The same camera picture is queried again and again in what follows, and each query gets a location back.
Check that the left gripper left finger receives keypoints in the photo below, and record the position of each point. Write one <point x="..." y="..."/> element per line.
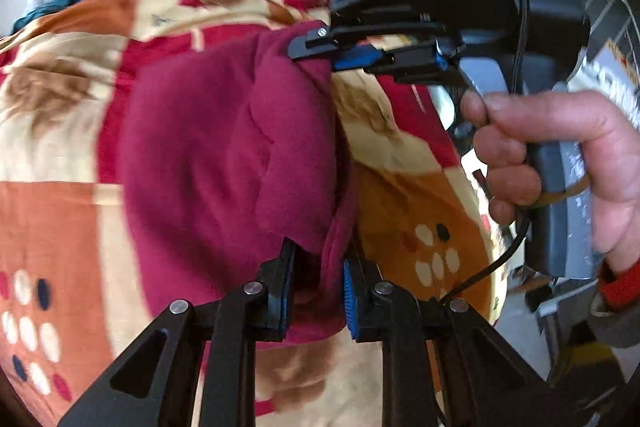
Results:
<point x="195" y="365"/>

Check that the maroon fleece garment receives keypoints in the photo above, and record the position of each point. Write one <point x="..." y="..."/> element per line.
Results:
<point x="226" y="153"/>

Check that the dark teal cloth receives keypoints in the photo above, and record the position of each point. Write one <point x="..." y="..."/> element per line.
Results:
<point x="49" y="8"/>

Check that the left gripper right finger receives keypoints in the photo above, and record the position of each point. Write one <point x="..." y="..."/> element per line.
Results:
<point x="443" y="363"/>

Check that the red orange cream patterned blanket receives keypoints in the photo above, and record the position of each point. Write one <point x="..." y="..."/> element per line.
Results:
<point x="71" y="289"/>

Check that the right hand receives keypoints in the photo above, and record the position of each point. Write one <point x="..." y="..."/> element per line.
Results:
<point x="506" y="124"/>

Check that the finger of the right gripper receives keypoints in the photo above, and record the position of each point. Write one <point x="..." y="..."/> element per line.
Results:
<point x="433" y="60"/>
<point x="328" y="40"/>

